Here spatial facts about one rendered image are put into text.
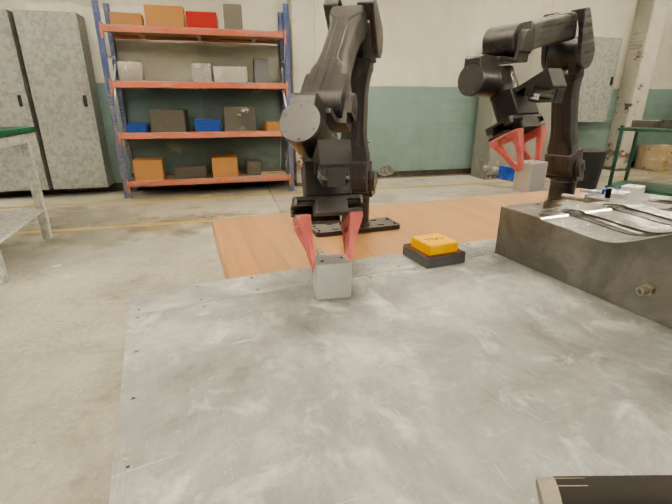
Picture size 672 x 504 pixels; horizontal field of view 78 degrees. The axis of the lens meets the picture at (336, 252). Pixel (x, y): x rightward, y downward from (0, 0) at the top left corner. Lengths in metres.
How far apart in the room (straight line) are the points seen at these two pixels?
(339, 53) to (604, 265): 0.51
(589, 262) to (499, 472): 0.41
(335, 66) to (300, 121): 0.16
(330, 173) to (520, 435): 0.35
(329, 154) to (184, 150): 5.46
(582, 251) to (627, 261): 0.07
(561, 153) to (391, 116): 5.25
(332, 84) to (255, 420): 0.48
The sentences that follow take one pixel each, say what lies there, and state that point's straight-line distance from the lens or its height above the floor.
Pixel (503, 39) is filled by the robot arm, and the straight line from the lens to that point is 0.93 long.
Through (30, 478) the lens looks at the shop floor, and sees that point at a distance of 1.70.
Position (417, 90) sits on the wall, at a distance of 6.52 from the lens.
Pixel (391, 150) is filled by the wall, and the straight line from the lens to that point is 6.40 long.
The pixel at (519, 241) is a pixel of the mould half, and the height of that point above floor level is 0.84.
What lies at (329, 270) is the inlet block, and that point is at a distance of 0.58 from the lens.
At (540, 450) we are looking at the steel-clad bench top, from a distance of 0.41.
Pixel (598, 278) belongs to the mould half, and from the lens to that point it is 0.70.
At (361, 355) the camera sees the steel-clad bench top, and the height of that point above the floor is 0.80.
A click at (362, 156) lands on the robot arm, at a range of 0.86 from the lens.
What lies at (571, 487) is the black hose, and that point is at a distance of 0.34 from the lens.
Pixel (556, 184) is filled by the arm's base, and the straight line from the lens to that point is 1.25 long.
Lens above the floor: 1.06
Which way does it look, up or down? 20 degrees down
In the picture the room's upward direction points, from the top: straight up
